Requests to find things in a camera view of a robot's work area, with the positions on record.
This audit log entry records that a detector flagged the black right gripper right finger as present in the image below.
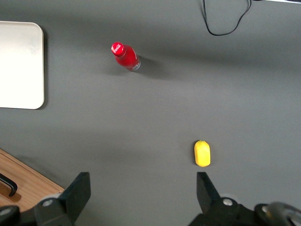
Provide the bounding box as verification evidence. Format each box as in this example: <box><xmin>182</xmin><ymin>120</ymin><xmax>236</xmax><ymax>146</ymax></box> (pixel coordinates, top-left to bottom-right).
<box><xmin>196</xmin><ymin>171</ymin><xmax>241</xmax><ymax>226</ymax></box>

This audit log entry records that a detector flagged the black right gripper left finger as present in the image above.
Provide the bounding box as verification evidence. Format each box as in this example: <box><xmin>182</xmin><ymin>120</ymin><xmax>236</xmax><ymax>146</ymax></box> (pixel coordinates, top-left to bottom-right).
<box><xmin>34</xmin><ymin>171</ymin><xmax>92</xmax><ymax>226</ymax></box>

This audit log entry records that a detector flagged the beige plastic tray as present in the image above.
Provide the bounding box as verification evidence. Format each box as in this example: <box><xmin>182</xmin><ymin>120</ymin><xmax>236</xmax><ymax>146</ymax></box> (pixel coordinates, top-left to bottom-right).
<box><xmin>0</xmin><ymin>21</ymin><xmax>45</xmax><ymax>110</ymax></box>

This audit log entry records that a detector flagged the wooden two-drawer cabinet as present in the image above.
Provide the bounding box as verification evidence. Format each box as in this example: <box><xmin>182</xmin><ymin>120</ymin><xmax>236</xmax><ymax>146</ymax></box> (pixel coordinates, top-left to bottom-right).
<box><xmin>0</xmin><ymin>148</ymin><xmax>66</xmax><ymax>212</ymax></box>

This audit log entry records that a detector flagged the yellow lemon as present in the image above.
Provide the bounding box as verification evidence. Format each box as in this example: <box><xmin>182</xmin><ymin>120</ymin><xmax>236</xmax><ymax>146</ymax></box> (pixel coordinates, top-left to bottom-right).
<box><xmin>194</xmin><ymin>140</ymin><xmax>211</xmax><ymax>168</ymax></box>

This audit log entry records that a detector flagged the red cola bottle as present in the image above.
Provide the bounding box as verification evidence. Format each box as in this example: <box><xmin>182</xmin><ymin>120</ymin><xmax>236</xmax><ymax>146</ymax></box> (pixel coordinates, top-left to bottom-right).
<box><xmin>110</xmin><ymin>41</ymin><xmax>141</xmax><ymax>72</ymax></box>

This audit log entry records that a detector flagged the black drawer handle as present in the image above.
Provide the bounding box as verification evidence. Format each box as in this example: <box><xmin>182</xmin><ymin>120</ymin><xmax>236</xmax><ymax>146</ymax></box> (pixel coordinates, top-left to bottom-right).
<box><xmin>0</xmin><ymin>173</ymin><xmax>18</xmax><ymax>197</ymax></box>

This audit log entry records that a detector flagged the thin black cable loop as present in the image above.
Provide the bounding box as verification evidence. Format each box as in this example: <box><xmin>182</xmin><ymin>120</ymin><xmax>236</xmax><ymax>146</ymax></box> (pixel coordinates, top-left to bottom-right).
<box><xmin>202</xmin><ymin>0</ymin><xmax>253</xmax><ymax>37</ymax></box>

